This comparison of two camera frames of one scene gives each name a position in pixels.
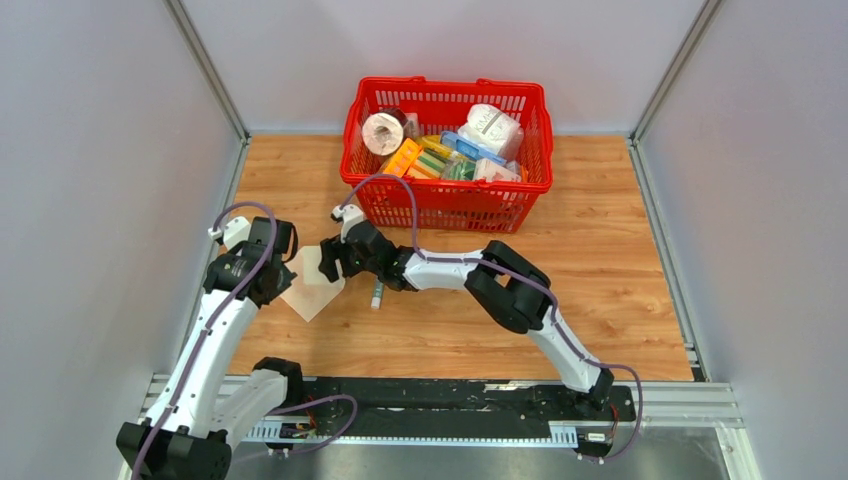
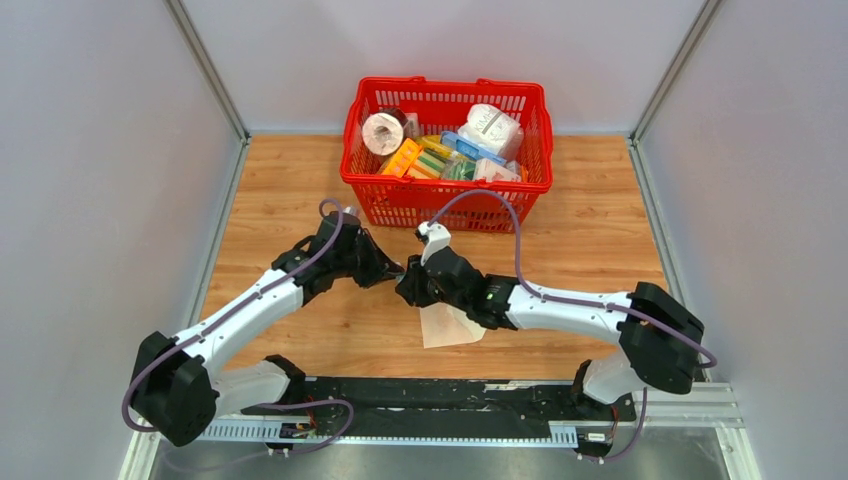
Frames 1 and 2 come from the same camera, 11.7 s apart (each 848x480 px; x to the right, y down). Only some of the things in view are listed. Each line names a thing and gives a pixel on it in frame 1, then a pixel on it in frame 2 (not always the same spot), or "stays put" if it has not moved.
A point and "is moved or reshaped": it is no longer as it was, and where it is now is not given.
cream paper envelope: [311, 291] is moved or reshaped
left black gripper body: [284, 278] to [359, 262]
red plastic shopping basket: [477, 154] stays put
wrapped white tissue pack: [492, 129] stays put
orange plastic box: [401, 158] stays put
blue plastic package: [462, 143] stays put
